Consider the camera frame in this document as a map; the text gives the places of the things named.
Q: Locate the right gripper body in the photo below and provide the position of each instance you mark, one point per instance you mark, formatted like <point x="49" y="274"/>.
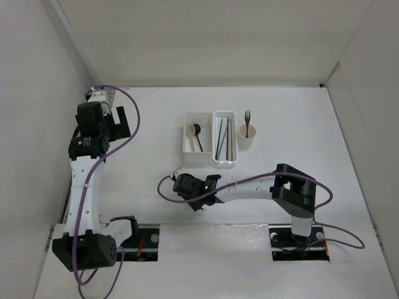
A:
<point x="197" y="207"/>

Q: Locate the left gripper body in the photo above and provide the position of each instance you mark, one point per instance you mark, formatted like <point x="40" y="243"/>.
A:
<point x="114" y="131"/>

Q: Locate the beige wooden spoon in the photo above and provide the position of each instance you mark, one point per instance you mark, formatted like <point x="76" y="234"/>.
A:
<point x="190" y="132"/>

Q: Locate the black spoon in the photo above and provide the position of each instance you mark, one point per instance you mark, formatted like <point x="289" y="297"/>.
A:
<point x="197" y="128"/>

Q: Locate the brown wooden fork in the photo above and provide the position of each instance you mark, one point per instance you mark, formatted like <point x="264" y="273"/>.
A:
<point x="247" y="119"/>

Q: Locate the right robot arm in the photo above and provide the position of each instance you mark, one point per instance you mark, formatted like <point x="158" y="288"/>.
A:
<point x="293" y="190"/>

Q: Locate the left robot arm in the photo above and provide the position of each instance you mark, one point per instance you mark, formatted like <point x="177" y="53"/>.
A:
<point x="84" y="245"/>

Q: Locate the white perforated basket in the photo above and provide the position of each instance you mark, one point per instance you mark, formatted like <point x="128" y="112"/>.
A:
<point x="225" y="147"/>

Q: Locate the white square box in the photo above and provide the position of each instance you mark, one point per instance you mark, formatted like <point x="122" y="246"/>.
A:
<point x="204" y="119"/>

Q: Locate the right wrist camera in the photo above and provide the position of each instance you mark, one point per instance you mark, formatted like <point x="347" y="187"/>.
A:
<point x="178" y="171"/>

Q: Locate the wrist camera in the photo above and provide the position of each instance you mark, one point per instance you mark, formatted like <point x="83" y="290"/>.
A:
<point x="103" y="95"/>
<point x="178" y="171"/>

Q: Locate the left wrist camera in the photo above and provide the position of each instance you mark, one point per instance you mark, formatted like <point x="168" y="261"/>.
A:
<point x="103" y="95"/>

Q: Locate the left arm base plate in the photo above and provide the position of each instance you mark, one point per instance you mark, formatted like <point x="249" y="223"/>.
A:
<point x="144" y="246"/>

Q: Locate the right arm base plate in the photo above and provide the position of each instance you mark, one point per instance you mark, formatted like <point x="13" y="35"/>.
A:
<point x="285" y="246"/>

